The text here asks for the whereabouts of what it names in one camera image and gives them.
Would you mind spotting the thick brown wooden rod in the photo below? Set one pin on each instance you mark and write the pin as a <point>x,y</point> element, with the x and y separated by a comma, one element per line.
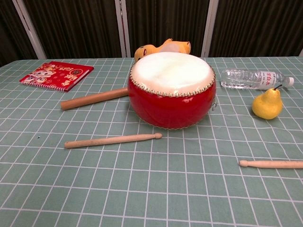
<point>90,99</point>

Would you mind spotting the white partition post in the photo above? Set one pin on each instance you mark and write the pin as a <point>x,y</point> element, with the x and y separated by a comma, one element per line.
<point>29,28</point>
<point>209,28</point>
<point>301,53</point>
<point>123,28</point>

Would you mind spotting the pale wooden drumstick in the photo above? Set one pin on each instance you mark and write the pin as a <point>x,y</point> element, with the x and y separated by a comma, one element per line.
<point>272,164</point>
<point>106,141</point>

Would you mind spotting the red drum white skin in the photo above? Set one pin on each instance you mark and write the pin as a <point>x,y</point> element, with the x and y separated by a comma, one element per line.
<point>170,106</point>

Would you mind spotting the yellow pear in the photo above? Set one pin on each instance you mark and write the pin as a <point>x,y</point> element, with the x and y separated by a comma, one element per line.
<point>267,106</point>

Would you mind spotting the red spiral notebook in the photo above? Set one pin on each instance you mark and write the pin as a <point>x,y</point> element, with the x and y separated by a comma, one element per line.
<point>56,75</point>

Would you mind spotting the clear plastic water bottle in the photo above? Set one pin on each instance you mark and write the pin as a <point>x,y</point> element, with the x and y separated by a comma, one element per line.
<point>246,79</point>

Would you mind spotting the green checked tablecloth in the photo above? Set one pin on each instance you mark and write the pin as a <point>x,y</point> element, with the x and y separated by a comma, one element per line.
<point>151,184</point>

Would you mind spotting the yellow plush toy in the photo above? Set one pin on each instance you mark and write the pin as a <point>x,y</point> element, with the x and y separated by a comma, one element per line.
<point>145,50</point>

